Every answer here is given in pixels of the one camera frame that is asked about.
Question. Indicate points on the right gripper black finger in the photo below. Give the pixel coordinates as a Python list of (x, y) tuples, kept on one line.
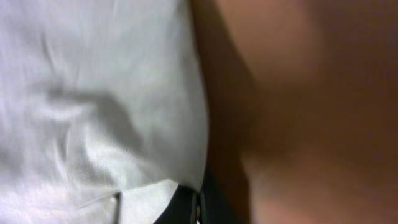
[(208, 206)]

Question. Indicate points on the khaki green shorts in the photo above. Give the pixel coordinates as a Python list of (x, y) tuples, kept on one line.
[(103, 111)]

